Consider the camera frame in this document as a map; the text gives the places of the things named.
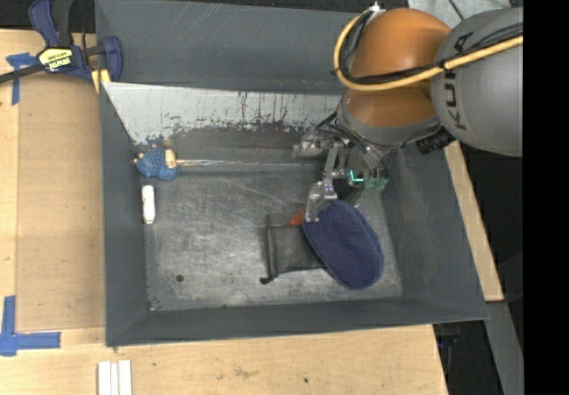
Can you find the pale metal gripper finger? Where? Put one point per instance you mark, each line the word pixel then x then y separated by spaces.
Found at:
pixel 314 205

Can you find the small red-orange thing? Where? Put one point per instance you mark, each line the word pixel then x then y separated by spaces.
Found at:
pixel 297 218

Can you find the dark grey mesh cloth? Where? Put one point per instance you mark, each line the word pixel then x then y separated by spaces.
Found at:
pixel 289 248

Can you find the dark blue dotted oval pouch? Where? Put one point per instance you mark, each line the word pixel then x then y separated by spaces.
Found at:
pixel 347 246

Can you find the grey metal bin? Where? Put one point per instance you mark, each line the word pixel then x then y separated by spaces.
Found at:
pixel 213 233

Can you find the small white block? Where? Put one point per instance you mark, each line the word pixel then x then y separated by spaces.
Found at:
pixel 148 204

